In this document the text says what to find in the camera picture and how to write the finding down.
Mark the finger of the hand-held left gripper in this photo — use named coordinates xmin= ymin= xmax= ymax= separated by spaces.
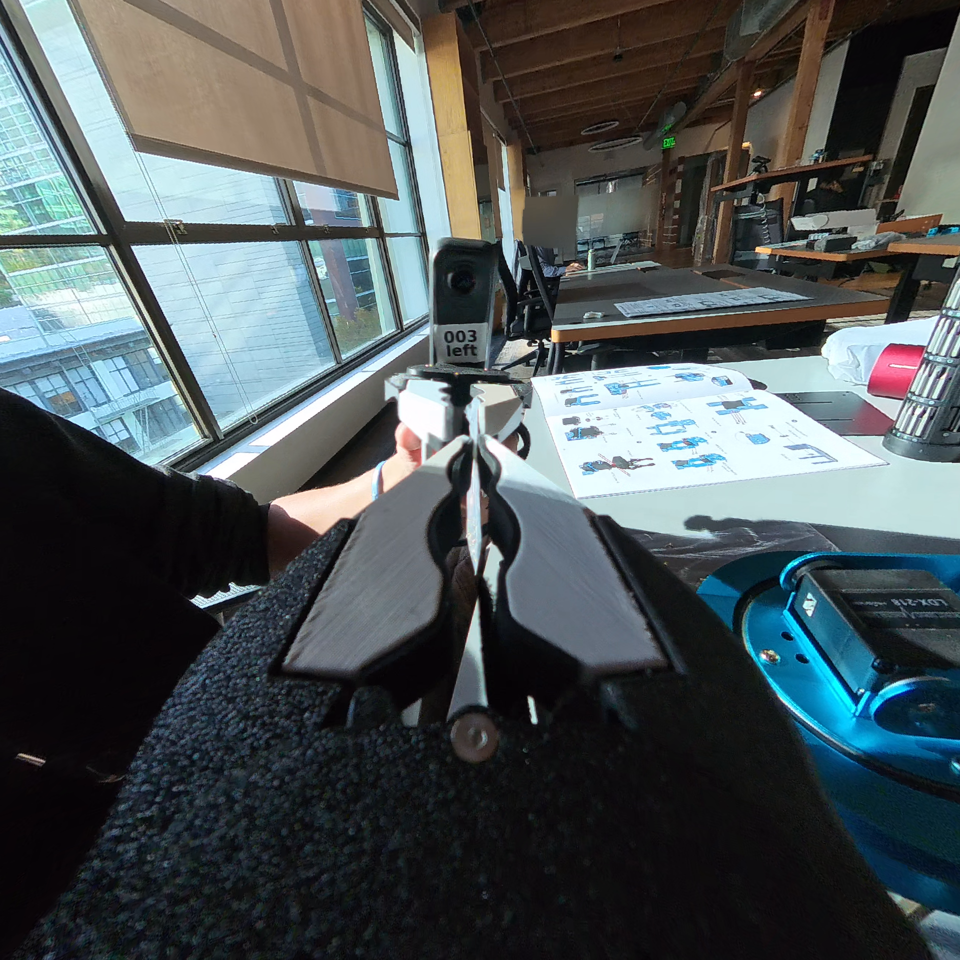
xmin=478 ymin=384 xmax=532 ymax=450
xmin=384 ymin=378 xmax=460 ymax=460

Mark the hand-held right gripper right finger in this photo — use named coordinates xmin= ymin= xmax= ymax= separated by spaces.
xmin=478 ymin=435 xmax=671 ymax=680

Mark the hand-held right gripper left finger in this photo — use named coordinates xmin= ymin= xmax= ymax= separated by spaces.
xmin=281 ymin=435 xmax=477 ymax=682

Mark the small clear screw bag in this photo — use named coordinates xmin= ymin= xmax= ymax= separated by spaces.
xmin=446 ymin=442 xmax=500 ymax=723

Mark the large clear plastic bag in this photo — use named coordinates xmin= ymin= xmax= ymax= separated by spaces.
xmin=622 ymin=519 xmax=845 ymax=601

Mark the blue toy robot arm base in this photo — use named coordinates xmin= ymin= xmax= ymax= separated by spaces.
xmin=696 ymin=551 xmax=960 ymax=912

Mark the person's left forearm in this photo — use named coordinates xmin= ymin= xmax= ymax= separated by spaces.
xmin=0 ymin=388 xmax=378 ymax=627

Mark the dark topped background desk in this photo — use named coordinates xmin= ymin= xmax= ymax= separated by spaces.
xmin=551 ymin=262 xmax=890 ymax=376

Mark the orange edged background desk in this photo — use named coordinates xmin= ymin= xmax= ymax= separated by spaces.
xmin=753 ymin=232 xmax=960 ymax=324

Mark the person's left hand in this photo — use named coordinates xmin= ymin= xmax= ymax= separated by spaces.
xmin=381 ymin=423 xmax=429 ymax=492

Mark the black office chair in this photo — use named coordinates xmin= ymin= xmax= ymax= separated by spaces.
xmin=498 ymin=240 xmax=560 ymax=369

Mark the wooden column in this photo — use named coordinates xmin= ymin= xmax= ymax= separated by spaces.
xmin=421 ymin=11 xmax=481 ymax=241
xmin=772 ymin=0 xmax=837 ymax=219

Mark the white instruction booklet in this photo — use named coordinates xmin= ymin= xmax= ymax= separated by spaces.
xmin=528 ymin=362 xmax=890 ymax=501

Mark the large window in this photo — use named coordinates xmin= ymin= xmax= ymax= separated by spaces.
xmin=0 ymin=0 xmax=430 ymax=470

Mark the printed paper sheet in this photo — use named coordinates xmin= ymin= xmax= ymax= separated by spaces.
xmin=613 ymin=287 xmax=813 ymax=320

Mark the beige roller blind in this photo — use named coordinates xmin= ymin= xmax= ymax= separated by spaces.
xmin=75 ymin=0 xmax=400 ymax=200

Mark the black flat plate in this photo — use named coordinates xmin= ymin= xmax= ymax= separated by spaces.
xmin=772 ymin=390 xmax=901 ymax=438

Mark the person's torso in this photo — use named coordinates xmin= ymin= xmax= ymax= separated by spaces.
xmin=0 ymin=592 xmax=226 ymax=960

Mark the white crumpled wrap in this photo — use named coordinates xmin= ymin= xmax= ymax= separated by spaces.
xmin=819 ymin=321 xmax=950 ymax=387

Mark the black screwdriver bit holder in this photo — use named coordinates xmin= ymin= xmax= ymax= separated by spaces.
xmin=881 ymin=258 xmax=960 ymax=462

